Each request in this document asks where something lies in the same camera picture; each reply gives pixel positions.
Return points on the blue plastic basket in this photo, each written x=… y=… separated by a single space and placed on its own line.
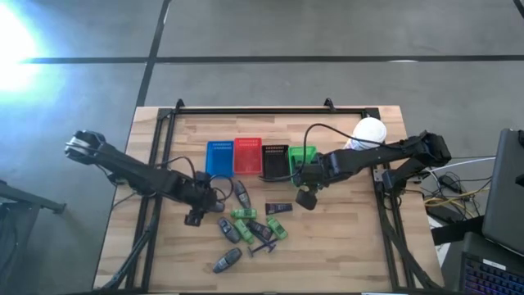
x=219 y=160

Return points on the black power adapter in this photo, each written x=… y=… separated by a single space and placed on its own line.
x=449 y=182

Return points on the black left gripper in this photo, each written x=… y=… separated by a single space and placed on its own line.
x=200 y=191

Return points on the black backlit keyboard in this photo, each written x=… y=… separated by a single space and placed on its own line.
x=491 y=278

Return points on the dark grey laptop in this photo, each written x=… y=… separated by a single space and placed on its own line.
x=505 y=188

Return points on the green travel bottle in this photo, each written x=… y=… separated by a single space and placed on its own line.
x=244 y=213
x=244 y=231
x=277 y=228

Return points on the black metal table frame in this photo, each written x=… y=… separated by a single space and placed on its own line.
x=266 y=110

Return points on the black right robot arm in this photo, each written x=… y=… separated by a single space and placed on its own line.
x=368 y=157

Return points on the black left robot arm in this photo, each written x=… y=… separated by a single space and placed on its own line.
x=131 y=172

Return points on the black metal stand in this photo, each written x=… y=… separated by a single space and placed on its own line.
x=24 y=201

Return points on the red plastic basket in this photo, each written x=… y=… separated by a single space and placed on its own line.
x=247 y=156

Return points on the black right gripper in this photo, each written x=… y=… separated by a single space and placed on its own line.
x=312 y=174

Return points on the blue disposable razor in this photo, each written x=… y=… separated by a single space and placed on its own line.
x=271 y=245

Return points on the dark labelled travel bottle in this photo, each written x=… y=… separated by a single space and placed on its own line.
x=260 y=230

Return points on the dark grey travel bottle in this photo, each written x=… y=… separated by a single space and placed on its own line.
x=242 y=194
x=228 y=230
x=227 y=260

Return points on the dark navy shave butter tube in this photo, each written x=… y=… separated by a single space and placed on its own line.
x=278 y=208

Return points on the green plastic basket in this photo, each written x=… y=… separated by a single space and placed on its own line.
x=295 y=155

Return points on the white wrapped roll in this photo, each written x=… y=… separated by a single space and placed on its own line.
x=370 y=130

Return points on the black plastic basket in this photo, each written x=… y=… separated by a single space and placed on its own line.
x=275 y=162

